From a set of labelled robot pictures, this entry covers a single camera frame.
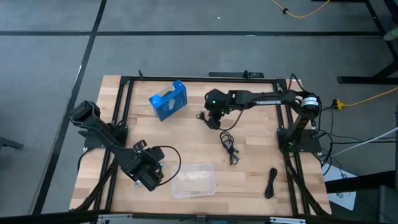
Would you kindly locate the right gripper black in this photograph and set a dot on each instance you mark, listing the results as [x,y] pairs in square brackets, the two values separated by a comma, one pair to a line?
[217,102]

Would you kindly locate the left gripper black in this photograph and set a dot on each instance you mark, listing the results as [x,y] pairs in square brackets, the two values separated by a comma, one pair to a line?
[149,175]

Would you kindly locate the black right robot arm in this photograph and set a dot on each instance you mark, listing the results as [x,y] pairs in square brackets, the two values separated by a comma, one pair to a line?
[264,97]

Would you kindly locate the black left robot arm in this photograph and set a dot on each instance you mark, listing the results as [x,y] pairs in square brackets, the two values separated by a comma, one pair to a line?
[102,129]

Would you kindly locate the clear plastic container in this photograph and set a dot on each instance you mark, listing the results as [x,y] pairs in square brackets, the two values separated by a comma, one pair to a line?
[192,190]

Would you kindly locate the blue cardboard box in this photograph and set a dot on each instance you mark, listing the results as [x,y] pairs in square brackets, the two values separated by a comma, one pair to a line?
[171,104]

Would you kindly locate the black rig crossbar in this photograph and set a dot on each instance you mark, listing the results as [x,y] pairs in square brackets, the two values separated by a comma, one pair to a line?
[46,217]

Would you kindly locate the grey floor object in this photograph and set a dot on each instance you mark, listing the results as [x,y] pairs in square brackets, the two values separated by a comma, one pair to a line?
[9,143]

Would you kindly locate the black floor beam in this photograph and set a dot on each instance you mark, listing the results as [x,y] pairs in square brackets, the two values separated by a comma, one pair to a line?
[357,183]

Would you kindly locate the black desk leg stand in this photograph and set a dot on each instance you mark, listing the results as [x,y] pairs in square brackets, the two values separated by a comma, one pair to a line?
[370,79]

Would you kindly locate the pale green object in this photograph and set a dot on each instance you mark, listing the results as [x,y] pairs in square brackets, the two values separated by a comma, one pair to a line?
[391,34]

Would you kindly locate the black aluminium table frame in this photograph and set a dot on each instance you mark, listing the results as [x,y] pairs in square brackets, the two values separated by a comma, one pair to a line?
[202,79]

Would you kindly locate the black bracket bar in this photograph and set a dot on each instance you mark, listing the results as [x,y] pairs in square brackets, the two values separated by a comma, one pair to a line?
[230,74]

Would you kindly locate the silver metal bracket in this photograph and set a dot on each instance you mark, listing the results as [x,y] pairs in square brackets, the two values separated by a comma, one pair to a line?
[115,217]
[287,220]

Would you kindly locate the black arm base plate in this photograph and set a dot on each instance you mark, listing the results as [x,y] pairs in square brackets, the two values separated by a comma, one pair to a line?
[311,140]
[93,143]

